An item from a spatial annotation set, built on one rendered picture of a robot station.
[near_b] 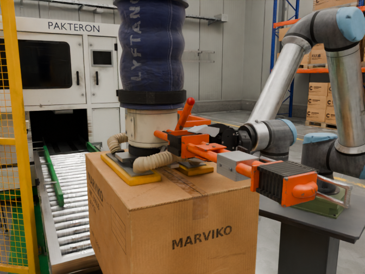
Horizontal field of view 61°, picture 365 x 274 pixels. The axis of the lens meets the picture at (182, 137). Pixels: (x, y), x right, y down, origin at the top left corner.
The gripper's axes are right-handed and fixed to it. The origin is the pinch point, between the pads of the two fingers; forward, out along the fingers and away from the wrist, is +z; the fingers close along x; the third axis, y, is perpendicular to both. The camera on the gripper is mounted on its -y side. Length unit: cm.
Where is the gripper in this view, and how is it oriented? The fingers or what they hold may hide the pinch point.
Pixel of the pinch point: (193, 145)
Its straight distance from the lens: 82.9
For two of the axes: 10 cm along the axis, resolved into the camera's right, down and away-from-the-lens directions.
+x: -0.1, -9.8, -2.0
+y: -4.6, -1.7, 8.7
